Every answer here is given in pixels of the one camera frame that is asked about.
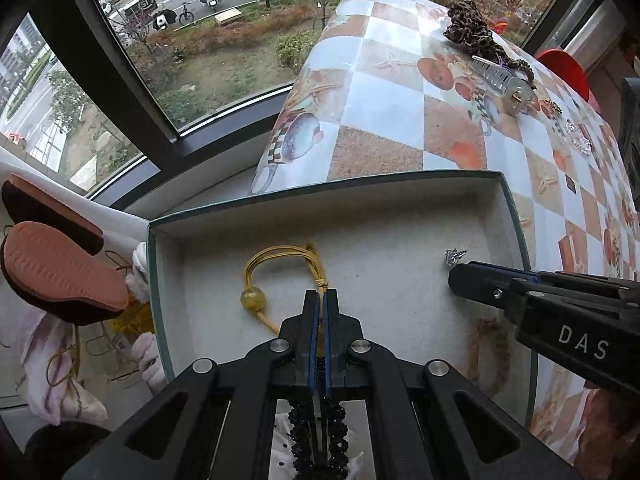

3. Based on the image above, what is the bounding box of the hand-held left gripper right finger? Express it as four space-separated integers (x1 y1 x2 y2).
324 289 581 480

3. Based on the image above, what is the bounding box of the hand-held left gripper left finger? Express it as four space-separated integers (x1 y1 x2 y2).
62 290 319 480

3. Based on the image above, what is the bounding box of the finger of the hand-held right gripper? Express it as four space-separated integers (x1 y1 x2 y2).
467 261 544 282
448 263 517 312

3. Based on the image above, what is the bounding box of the yellow cord bead necklace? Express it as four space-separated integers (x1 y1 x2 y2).
241 242 331 336

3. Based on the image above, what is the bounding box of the grey cardboard box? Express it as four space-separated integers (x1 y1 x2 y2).
147 170 539 427

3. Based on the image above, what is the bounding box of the black beaded hair band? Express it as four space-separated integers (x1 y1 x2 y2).
286 395 350 479

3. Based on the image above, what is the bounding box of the silver hair claw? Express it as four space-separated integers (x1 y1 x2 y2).
470 55 539 116

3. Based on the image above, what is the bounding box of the checkered printed tablecloth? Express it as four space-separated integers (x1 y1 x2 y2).
248 0 640 467

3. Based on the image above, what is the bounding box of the red plastic stool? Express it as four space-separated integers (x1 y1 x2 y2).
534 49 592 104

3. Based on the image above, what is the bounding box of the leopard print scrunchie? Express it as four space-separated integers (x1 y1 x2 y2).
442 0 536 82

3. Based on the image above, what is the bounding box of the brown slipper pink sole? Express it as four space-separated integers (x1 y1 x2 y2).
1 174 105 255
0 221 130 324

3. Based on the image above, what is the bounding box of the pink white plastic bag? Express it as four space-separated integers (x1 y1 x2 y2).
21 305 109 424

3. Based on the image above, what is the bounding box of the white van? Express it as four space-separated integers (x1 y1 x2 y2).
109 0 156 23

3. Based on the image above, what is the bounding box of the silver chain jewellery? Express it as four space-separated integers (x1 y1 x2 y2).
565 120 594 154

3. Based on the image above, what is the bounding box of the dark window frame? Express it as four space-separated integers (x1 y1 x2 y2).
0 0 297 211

